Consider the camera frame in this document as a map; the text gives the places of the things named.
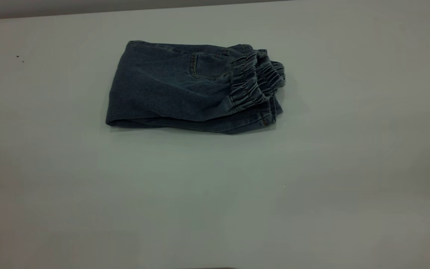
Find blue denim shorts basketball print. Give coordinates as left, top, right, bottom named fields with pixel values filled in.
left=105, top=40, right=286, bottom=135

